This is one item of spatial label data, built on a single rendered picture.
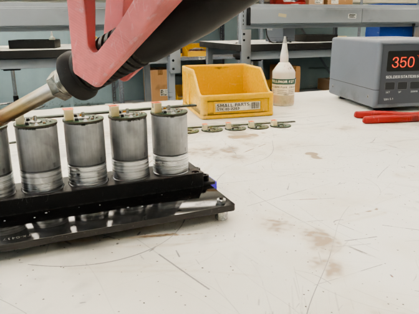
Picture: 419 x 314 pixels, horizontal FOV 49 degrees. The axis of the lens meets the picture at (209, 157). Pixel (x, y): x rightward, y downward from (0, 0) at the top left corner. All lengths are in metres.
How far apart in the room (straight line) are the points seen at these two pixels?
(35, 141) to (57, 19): 2.25
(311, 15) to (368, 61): 2.34
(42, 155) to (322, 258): 0.17
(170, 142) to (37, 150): 0.08
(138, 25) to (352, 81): 0.55
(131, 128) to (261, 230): 0.10
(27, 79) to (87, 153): 4.39
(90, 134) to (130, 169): 0.03
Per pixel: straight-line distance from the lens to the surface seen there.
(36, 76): 4.67
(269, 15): 2.86
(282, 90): 0.69
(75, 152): 0.29
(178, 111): 0.30
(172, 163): 0.31
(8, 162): 0.29
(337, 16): 3.11
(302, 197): 0.33
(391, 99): 0.67
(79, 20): 0.21
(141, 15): 0.19
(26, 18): 2.53
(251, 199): 0.32
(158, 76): 4.39
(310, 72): 5.57
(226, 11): 0.19
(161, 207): 0.28
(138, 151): 0.30
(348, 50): 0.73
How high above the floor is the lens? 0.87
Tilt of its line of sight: 16 degrees down
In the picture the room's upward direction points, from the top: 1 degrees counter-clockwise
